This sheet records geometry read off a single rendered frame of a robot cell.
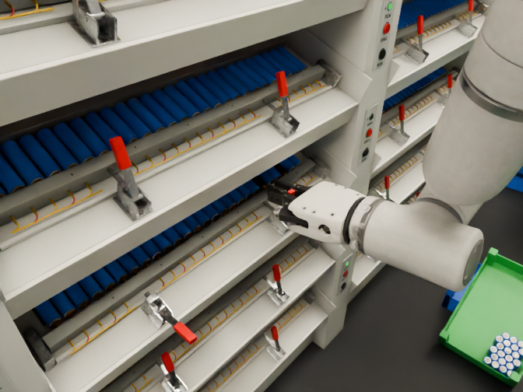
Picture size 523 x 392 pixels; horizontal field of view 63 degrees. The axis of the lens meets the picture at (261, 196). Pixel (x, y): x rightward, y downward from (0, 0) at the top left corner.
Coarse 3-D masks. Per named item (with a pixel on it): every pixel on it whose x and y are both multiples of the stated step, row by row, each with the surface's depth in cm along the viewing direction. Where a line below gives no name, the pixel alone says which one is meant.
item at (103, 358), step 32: (320, 160) 86; (192, 256) 68; (224, 256) 70; (256, 256) 72; (192, 288) 65; (224, 288) 68; (32, 320) 56; (64, 320) 57; (128, 320) 59; (32, 352) 54; (96, 352) 56; (128, 352) 57; (64, 384) 53; (96, 384) 54
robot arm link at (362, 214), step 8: (368, 200) 60; (376, 200) 60; (384, 200) 60; (360, 208) 59; (368, 208) 59; (352, 216) 59; (360, 216) 59; (368, 216) 58; (352, 224) 59; (360, 224) 58; (352, 232) 60; (360, 232) 59; (352, 240) 60; (360, 240) 59; (352, 248) 60; (360, 248) 60
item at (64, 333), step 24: (312, 168) 86; (264, 192) 78; (240, 216) 73; (192, 240) 67; (168, 264) 64; (120, 288) 60; (144, 288) 62; (96, 312) 57; (48, 336) 53; (72, 336) 55; (96, 336) 56
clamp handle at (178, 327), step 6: (162, 312) 59; (168, 312) 59; (168, 318) 58; (174, 318) 58; (174, 324) 58; (180, 324) 57; (174, 330) 57; (180, 330) 57; (186, 330) 57; (186, 336) 56; (192, 336) 56; (192, 342) 56
